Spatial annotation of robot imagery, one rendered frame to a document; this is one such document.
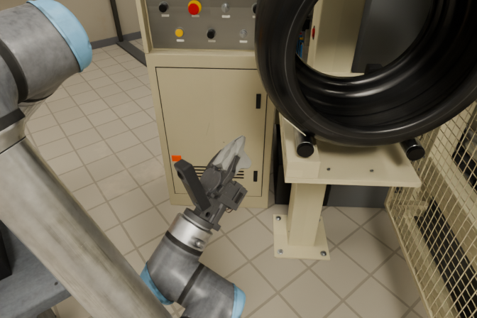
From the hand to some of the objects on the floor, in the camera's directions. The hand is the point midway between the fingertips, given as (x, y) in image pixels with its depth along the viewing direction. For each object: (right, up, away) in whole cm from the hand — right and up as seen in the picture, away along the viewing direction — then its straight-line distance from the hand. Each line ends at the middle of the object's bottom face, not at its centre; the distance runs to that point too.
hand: (238, 139), depth 76 cm
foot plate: (+32, -50, +99) cm, 116 cm away
